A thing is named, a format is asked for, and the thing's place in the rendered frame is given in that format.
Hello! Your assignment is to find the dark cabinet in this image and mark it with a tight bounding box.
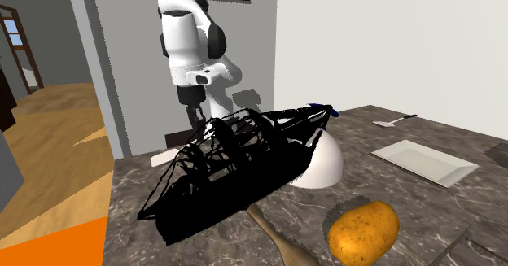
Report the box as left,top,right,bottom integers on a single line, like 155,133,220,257
0,63,19,133

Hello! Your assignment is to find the black wire dish rack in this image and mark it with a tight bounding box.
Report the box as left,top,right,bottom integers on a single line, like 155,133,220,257
136,105,335,246

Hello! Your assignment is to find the wooden utensil handle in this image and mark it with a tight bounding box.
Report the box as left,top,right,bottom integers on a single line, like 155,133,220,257
245,203,323,266

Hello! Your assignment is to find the yellow-brown potato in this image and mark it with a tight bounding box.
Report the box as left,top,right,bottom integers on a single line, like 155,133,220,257
326,200,401,266

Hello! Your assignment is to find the white bowl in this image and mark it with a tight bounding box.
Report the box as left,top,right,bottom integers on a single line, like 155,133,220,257
288,129,344,190

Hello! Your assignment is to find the grey thin utensil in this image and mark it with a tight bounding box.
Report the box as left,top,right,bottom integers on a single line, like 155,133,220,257
427,225,472,266

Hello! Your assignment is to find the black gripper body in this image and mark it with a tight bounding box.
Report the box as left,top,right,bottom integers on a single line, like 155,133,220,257
177,85,207,107

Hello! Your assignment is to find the white spatula with black handle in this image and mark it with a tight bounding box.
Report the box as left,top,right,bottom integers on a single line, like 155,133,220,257
371,114,419,129

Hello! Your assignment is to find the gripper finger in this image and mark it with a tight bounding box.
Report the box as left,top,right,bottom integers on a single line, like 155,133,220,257
195,103,208,129
186,104,198,130

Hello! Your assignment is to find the blue object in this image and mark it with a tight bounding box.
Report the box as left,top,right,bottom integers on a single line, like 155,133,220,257
309,102,340,119

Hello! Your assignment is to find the brown framed door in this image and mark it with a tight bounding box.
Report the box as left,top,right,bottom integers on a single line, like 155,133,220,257
0,4,46,97

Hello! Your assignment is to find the white rectangular plate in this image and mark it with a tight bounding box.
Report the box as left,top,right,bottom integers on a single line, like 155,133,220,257
370,138,481,190

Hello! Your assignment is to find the white flat object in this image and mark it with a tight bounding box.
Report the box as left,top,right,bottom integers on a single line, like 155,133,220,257
150,147,184,168

